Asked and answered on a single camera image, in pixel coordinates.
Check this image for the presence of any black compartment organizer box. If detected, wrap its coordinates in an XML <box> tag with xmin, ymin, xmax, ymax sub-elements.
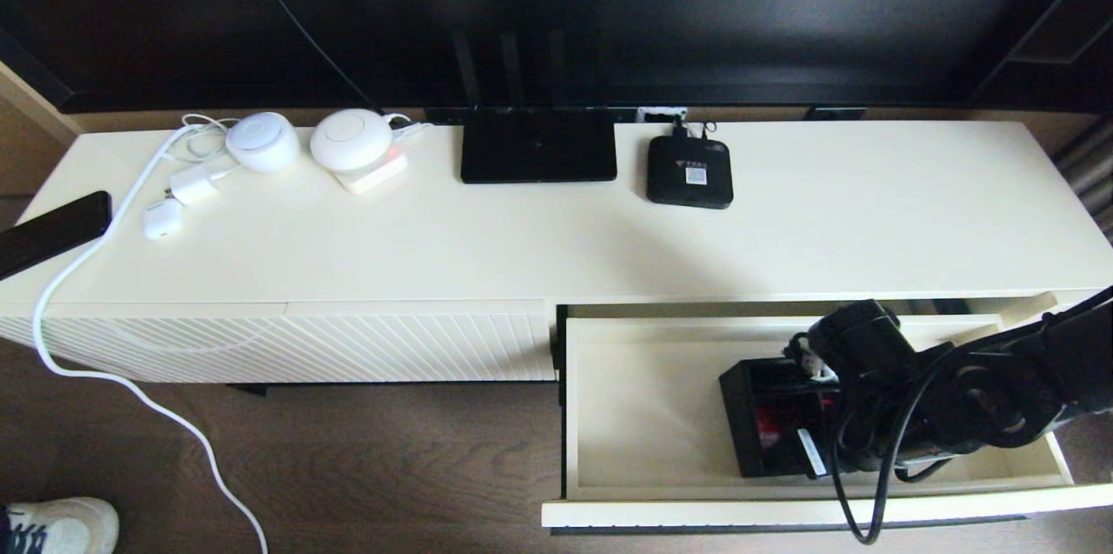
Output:
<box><xmin>718</xmin><ymin>357</ymin><xmax>857</xmax><ymax>479</ymax></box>

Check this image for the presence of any thin dark metal strip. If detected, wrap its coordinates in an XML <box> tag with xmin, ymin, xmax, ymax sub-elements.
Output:
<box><xmin>551</xmin><ymin>516</ymin><xmax>1029</xmax><ymax>536</ymax></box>

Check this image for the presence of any cream ribbed drawer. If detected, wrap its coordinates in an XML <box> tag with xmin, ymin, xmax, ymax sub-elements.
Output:
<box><xmin>541</xmin><ymin>291</ymin><xmax>1113</xmax><ymax>532</ymax></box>

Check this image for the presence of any cream TV cabinet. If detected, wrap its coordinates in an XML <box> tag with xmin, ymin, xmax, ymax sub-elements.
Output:
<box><xmin>0</xmin><ymin>121</ymin><xmax>1113</xmax><ymax>385</ymax></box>

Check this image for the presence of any black set-top box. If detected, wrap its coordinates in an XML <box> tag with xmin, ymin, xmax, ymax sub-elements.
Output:
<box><xmin>646</xmin><ymin>135</ymin><xmax>734</xmax><ymax>210</ymax></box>

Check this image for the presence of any grey curtain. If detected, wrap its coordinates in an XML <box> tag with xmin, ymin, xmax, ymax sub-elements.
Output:
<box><xmin>1052</xmin><ymin>119</ymin><xmax>1113</xmax><ymax>246</ymax></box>

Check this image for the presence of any black router with antennas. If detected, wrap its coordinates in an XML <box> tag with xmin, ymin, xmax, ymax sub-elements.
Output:
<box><xmin>450</xmin><ymin>28</ymin><xmax>618</xmax><ymax>185</ymax></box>

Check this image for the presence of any black flat television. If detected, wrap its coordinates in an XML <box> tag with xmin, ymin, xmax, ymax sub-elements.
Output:
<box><xmin>0</xmin><ymin>0</ymin><xmax>1083</xmax><ymax>116</ymax></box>

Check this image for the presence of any white pink square base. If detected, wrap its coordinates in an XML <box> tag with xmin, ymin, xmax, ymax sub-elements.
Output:
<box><xmin>335</xmin><ymin>145</ymin><xmax>409</xmax><ymax>195</ymax></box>

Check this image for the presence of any white dome device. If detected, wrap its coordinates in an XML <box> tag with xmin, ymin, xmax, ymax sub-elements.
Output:
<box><xmin>310</xmin><ymin>109</ymin><xmax>395</xmax><ymax>173</ymax></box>

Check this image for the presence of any white round smart speaker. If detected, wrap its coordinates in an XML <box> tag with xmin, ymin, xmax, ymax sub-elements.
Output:
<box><xmin>225</xmin><ymin>112</ymin><xmax>302</xmax><ymax>175</ymax></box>

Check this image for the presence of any white charger adapter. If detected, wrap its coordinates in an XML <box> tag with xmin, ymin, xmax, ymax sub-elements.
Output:
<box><xmin>170</xmin><ymin>164</ymin><xmax>234</xmax><ymax>207</ymax></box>

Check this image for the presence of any white earbuds case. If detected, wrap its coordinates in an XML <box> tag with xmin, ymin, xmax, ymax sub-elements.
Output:
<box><xmin>143</xmin><ymin>198</ymin><xmax>185</xmax><ymax>241</ymax></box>

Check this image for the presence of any white sneaker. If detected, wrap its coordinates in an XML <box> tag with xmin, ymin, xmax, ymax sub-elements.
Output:
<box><xmin>0</xmin><ymin>497</ymin><xmax>121</xmax><ymax>554</ymax></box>

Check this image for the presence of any black smartphone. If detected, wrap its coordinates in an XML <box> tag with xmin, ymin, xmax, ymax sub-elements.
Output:
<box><xmin>0</xmin><ymin>191</ymin><xmax>114</xmax><ymax>283</ymax></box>

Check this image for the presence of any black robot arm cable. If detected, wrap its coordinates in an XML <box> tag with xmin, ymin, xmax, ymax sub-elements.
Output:
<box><xmin>829</xmin><ymin>345</ymin><xmax>962</xmax><ymax>546</ymax></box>

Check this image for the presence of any black set-top cable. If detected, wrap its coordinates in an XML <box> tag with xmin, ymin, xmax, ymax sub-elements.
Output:
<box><xmin>667</xmin><ymin>118</ymin><xmax>717</xmax><ymax>143</ymax></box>

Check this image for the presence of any black wall shelf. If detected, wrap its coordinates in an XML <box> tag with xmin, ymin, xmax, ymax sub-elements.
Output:
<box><xmin>965</xmin><ymin>0</ymin><xmax>1113</xmax><ymax>113</ymax></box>

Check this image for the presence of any white plug cable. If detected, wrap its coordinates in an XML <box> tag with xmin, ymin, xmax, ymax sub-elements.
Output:
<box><xmin>385</xmin><ymin>114</ymin><xmax>433</xmax><ymax>143</ymax></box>

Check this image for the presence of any thin white cable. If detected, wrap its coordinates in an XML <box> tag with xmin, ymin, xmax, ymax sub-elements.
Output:
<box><xmin>162</xmin><ymin>114</ymin><xmax>244</xmax><ymax>168</ymax></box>

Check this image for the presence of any thick white power cable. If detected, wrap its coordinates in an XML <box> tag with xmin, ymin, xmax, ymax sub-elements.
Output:
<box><xmin>33</xmin><ymin>126</ymin><xmax>269</xmax><ymax>554</ymax></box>

